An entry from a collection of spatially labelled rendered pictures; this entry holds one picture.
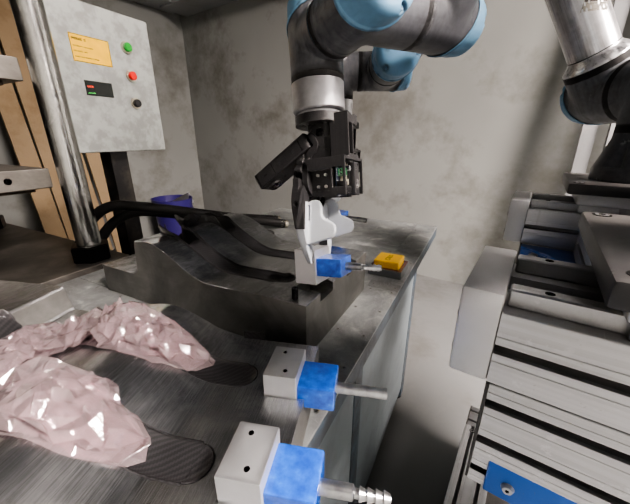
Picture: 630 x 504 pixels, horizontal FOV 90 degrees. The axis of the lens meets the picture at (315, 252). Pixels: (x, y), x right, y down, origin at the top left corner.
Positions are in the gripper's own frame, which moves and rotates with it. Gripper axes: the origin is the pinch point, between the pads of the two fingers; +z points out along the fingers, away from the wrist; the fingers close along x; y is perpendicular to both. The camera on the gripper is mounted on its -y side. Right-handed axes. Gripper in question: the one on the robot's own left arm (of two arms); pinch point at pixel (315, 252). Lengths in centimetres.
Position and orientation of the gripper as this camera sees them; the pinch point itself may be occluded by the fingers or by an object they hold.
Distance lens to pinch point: 50.2
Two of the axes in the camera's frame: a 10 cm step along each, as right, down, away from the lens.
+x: 4.7, -1.7, 8.7
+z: 0.6, 9.9, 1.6
